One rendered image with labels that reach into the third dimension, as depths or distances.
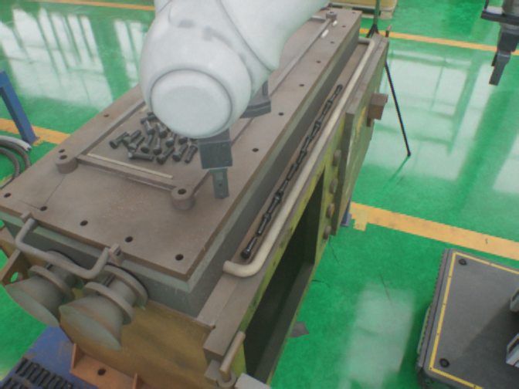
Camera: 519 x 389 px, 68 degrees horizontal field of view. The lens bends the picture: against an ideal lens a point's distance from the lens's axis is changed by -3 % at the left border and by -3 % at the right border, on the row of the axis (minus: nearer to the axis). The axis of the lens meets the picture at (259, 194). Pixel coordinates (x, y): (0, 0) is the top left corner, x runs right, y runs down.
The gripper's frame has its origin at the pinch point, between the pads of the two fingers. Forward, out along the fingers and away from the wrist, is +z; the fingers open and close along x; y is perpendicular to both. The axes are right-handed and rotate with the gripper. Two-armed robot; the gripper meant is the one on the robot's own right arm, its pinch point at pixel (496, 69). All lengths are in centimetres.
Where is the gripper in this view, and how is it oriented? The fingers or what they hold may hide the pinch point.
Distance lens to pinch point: 142.0
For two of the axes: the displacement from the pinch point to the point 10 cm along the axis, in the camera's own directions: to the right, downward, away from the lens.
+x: 4.6, -6.2, 6.4
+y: 8.9, 2.9, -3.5
